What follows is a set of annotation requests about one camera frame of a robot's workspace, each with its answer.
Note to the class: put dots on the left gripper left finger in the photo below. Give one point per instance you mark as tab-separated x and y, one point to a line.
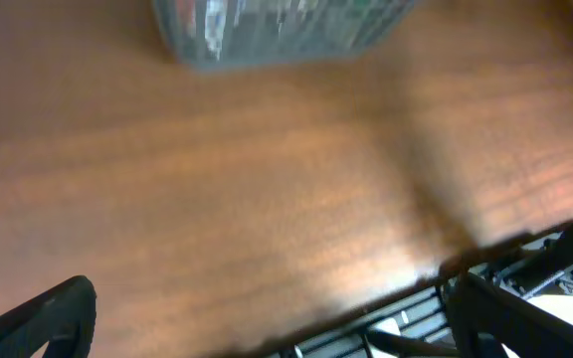
61	321

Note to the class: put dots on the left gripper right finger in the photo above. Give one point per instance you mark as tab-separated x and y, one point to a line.
484	318

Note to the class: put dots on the grey plastic shopping basket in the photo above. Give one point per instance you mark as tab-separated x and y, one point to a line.
228	34

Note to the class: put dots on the black aluminium rail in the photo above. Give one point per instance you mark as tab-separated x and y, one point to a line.
417	316

